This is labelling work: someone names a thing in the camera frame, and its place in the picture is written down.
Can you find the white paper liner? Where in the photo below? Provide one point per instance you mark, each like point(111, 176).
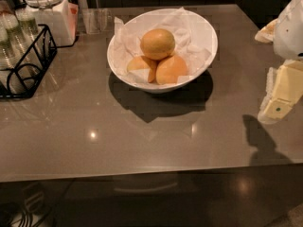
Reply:
point(196, 42)

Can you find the white ceramic bowl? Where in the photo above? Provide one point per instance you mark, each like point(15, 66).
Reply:
point(162, 50)

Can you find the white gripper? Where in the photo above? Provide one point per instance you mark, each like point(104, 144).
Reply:
point(289, 32)

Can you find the orange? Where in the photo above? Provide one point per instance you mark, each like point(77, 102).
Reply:
point(142, 69)
point(170, 69)
point(157, 44)

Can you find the clear acrylic holder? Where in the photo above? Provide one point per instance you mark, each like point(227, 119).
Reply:
point(97, 20)

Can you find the white lidded ceramic jar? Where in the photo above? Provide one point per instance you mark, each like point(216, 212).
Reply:
point(58, 16)

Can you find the clear plastic cup stack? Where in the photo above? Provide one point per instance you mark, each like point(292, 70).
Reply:
point(29, 40)

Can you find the black wire cup rack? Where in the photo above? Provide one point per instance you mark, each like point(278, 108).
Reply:
point(26, 75)

